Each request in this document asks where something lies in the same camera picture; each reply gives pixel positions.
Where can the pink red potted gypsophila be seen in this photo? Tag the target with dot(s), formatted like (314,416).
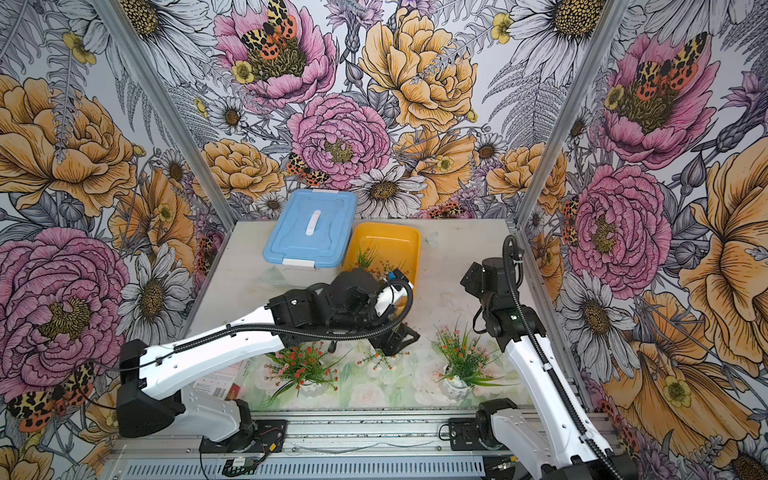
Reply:
(302,368)

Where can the right aluminium corner post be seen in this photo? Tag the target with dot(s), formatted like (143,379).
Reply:
(599,47)

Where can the aluminium corner post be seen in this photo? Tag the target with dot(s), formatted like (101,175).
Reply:
(599,47)
(117,23)

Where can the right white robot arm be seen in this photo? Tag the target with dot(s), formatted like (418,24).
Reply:
(568,445)

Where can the orange flower potted plant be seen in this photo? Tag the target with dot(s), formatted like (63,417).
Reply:
(378,360)
(471,368)

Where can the left aluminium corner post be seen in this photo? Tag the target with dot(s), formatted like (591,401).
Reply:
(117,23)

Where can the blue lid storage box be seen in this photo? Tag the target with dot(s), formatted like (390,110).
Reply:
(313,230)

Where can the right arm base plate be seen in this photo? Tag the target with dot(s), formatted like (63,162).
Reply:
(467,434)

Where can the pink white paper card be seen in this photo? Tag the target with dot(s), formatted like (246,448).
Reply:
(223,384)

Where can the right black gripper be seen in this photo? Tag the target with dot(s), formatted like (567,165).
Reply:
(473,278)

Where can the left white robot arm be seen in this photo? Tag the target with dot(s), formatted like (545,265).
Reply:
(156,393)

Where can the aluminium rail frame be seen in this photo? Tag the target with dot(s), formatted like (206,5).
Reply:
(354,444)

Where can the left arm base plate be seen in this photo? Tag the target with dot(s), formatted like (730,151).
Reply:
(262,436)

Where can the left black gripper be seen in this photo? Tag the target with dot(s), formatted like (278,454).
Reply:
(393,344)

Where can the yellow plastic tray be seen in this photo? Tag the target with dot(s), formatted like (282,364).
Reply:
(397,243)

